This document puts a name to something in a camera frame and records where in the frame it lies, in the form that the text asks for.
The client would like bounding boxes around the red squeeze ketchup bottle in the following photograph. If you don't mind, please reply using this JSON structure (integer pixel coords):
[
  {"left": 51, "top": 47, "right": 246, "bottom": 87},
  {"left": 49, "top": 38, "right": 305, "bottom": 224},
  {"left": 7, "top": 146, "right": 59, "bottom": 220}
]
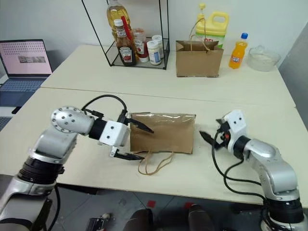
[{"left": 133, "top": 28, "right": 150, "bottom": 63}]

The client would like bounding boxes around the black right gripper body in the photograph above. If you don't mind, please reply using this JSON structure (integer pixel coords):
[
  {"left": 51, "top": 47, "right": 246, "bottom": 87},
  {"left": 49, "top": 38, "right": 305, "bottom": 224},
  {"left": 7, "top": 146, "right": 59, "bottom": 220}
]
[{"left": 213, "top": 122, "right": 231, "bottom": 150}]

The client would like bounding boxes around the dark rounded shape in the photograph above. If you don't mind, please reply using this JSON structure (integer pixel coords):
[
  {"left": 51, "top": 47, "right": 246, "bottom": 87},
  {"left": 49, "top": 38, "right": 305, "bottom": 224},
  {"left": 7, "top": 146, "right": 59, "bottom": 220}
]
[
  {"left": 189, "top": 204, "right": 210, "bottom": 231},
  {"left": 131, "top": 208, "right": 154, "bottom": 231}
]

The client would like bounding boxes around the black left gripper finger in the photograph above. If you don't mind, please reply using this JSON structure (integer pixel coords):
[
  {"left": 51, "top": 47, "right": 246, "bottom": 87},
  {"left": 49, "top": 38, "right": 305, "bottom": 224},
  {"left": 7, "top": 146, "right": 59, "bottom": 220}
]
[
  {"left": 115, "top": 149, "right": 145, "bottom": 161},
  {"left": 129, "top": 117, "right": 154, "bottom": 134}
]

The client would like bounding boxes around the black wire frame rack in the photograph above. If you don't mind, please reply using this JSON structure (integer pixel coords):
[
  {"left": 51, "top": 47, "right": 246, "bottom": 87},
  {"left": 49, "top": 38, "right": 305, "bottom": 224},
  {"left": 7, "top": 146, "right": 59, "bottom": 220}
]
[{"left": 81, "top": 0, "right": 170, "bottom": 71}]

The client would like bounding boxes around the dark glass ketchup bottle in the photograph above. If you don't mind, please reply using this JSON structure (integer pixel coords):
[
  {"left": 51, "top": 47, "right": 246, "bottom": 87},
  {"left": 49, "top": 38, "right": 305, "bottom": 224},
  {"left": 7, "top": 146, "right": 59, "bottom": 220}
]
[{"left": 113, "top": 19, "right": 137, "bottom": 66}]

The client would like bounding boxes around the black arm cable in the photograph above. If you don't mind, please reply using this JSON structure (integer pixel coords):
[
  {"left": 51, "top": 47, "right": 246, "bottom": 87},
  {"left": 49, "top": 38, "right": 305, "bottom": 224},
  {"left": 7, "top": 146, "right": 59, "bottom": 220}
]
[
  {"left": 81, "top": 94, "right": 128, "bottom": 119},
  {"left": 211, "top": 129, "right": 268, "bottom": 202}
]

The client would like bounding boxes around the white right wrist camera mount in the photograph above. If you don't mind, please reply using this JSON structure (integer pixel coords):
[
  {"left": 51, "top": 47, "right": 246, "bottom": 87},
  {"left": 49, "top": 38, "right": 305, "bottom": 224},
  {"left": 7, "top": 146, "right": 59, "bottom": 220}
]
[{"left": 222, "top": 110, "right": 248, "bottom": 154}]

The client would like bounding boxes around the large cooking oil bottle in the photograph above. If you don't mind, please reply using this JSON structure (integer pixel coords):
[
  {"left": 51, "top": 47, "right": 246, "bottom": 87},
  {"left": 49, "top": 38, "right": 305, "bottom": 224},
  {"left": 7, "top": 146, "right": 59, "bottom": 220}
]
[{"left": 106, "top": 0, "right": 135, "bottom": 44}]

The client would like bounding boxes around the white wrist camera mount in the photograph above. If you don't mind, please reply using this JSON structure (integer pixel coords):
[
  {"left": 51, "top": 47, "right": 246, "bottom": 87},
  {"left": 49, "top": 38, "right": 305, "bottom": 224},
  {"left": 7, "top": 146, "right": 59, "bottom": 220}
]
[
  {"left": 98, "top": 120, "right": 130, "bottom": 147},
  {"left": 222, "top": 110, "right": 248, "bottom": 154}
]

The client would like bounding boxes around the orange soda bottle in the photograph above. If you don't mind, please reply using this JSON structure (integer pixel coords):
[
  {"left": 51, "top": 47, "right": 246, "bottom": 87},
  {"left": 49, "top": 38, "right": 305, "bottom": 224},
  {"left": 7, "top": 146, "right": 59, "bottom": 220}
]
[{"left": 228, "top": 32, "right": 248, "bottom": 70}]

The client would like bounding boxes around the upright brown paper bag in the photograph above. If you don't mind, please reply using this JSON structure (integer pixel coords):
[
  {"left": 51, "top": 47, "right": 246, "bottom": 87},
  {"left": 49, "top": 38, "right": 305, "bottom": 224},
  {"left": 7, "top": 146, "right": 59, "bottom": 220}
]
[{"left": 175, "top": 18, "right": 225, "bottom": 78}]

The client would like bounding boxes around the dark device on floor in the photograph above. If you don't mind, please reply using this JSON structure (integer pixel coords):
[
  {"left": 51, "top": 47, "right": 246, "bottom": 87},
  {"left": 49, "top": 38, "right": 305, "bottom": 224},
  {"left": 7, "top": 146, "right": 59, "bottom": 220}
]
[{"left": 89, "top": 213, "right": 113, "bottom": 231}]

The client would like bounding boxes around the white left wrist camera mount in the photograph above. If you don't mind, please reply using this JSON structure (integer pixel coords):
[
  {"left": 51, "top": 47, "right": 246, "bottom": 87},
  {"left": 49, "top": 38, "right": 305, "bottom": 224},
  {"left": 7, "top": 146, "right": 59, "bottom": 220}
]
[{"left": 98, "top": 120, "right": 130, "bottom": 147}]

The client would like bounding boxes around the clear glass bowl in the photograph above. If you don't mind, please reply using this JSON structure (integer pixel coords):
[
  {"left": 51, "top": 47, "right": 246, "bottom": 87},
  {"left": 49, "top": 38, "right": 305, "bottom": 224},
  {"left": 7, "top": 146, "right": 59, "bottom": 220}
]
[{"left": 247, "top": 45, "right": 282, "bottom": 72}]

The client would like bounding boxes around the brown paper bag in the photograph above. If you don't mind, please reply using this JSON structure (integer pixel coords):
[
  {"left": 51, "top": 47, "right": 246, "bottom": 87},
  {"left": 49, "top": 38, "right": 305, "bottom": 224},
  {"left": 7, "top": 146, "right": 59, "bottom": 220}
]
[
  {"left": 129, "top": 111, "right": 197, "bottom": 176},
  {"left": 175, "top": 18, "right": 225, "bottom": 78}
]

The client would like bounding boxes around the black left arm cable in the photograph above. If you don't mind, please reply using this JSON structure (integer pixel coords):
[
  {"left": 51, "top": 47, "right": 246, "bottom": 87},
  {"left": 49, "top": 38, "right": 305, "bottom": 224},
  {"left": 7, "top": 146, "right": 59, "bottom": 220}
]
[{"left": 81, "top": 94, "right": 128, "bottom": 119}]

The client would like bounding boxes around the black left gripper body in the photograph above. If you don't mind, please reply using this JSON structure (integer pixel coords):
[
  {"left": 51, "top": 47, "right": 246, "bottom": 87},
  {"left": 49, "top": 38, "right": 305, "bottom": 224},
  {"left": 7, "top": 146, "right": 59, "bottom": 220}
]
[{"left": 109, "top": 109, "right": 132, "bottom": 158}]

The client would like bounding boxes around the yellow detergent jug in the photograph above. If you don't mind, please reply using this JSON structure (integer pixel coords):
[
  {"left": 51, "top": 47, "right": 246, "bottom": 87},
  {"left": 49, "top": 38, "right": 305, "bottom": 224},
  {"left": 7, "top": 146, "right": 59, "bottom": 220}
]
[{"left": 195, "top": 2, "right": 229, "bottom": 49}]

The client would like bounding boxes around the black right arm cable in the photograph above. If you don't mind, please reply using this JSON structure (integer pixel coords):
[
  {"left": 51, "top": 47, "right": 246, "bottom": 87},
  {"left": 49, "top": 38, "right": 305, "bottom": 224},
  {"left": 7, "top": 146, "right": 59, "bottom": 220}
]
[{"left": 211, "top": 129, "right": 268, "bottom": 202}]

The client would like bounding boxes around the white jar blue label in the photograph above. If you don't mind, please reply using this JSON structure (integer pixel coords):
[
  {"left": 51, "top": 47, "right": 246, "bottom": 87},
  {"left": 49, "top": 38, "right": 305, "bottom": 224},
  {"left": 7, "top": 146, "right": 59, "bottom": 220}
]
[
  {"left": 146, "top": 40, "right": 162, "bottom": 65},
  {"left": 151, "top": 35, "right": 165, "bottom": 60}
]

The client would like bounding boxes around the grey partition panel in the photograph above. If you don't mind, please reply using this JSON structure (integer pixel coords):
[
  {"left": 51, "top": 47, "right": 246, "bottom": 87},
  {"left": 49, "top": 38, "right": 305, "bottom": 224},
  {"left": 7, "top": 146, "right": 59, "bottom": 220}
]
[{"left": 279, "top": 24, "right": 308, "bottom": 109}]

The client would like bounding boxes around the open laptop computer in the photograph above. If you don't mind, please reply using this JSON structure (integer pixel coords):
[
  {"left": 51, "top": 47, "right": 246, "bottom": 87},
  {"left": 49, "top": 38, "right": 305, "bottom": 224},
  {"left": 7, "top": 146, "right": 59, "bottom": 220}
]
[{"left": 0, "top": 39, "right": 53, "bottom": 106}]

